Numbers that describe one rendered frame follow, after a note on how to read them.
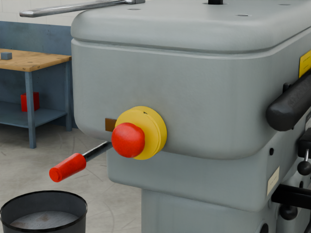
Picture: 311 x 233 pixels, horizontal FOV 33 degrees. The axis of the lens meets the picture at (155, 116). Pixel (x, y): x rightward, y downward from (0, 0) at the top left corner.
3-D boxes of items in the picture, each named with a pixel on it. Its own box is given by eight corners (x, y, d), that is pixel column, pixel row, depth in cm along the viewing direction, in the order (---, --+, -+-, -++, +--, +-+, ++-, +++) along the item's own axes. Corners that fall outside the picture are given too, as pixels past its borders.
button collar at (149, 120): (159, 164, 60) (160, 113, 58) (114, 155, 63) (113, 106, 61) (167, 158, 62) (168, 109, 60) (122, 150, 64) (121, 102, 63)
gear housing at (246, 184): (263, 219, 69) (268, 146, 66) (102, 183, 79) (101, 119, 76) (313, 142, 97) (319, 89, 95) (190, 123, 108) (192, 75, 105)
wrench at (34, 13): (40, 18, 57) (40, 10, 57) (11, 16, 59) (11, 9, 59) (145, 2, 78) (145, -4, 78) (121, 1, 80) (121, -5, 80)
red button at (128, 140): (139, 163, 58) (139, 128, 56) (107, 157, 59) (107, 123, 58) (153, 154, 60) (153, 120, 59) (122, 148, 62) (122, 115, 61)
